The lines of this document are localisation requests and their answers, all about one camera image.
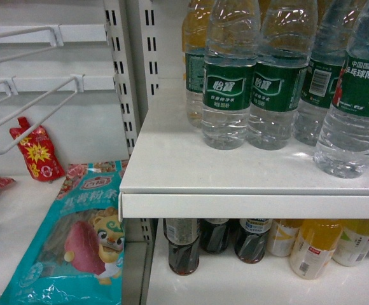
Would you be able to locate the water bottle green label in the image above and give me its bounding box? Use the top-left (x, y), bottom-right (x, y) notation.
top-left (314, 1), bottom-right (369, 179)

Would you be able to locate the white upper water shelf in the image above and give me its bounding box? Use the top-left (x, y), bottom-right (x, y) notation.
top-left (120, 79), bottom-right (369, 219)

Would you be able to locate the water bottle front left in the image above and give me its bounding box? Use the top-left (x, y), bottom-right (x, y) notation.
top-left (202, 1), bottom-right (260, 150)

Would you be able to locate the water bottle back left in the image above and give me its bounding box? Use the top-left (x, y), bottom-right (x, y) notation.
top-left (184, 0), bottom-right (216, 129)

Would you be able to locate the white slotted shelf upright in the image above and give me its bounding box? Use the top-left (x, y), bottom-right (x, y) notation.
top-left (104, 1), bottom-right (159, 154)

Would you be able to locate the water bottle with barcode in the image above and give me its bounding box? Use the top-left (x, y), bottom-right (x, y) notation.
top-left (293, 0), bottom-right (366, 147)

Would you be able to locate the dark tea bottle left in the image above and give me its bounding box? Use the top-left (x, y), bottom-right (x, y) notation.
top-left (163, 218), bottom-right (200, 276)

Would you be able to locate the dark tea bottle middle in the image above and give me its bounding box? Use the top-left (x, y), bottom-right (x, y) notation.
top-left (200, 219), bottom-right (230, 254)

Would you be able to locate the dark tea bottle blue label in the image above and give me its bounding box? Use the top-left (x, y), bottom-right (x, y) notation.
top-left (234, 219), bottom-right (272, 264)

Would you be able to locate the white yellow drink bottle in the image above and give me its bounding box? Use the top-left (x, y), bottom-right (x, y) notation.
top-left (267, 219), bottom-right (303, 257)

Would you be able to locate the orange drink bottle behind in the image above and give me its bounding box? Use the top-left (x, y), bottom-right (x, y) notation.
top-left (181, 0), bottom-right (214, 65)

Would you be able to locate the red sauce pouch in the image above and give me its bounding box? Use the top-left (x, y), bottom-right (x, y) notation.
top-left (17, 125), bottom-right (66, 182)

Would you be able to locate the teal sweet potato noodle bag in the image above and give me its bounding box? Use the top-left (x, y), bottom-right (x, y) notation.
top-left (0, 160), bottom-right (128, 304)

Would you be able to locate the orange juice bottle white label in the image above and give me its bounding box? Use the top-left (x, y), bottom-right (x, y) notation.
top-left (289, 219), bottom-right (343, 280)

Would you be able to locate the white yellow bottle right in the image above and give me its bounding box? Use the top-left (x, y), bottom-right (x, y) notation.
top-left (333, 219), bottom-right (369, 267)

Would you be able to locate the white wire display hook lower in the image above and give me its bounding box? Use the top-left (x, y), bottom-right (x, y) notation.
top-left (0, 73), bottom-right (86, 157)

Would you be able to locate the white wire display hook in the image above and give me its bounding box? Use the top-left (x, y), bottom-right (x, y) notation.
top-left (0, 25), bottom-right (64, 63)
top-left (0, 73), bottom-right (86, 157)

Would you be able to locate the white wire display hook upper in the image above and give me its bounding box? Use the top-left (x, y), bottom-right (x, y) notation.
top-left (0, 25), bottom-right (64, 63)

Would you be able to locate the white wire hook left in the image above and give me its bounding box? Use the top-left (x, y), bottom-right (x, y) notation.
top-left (0, 76), bottom-right (18, 103)

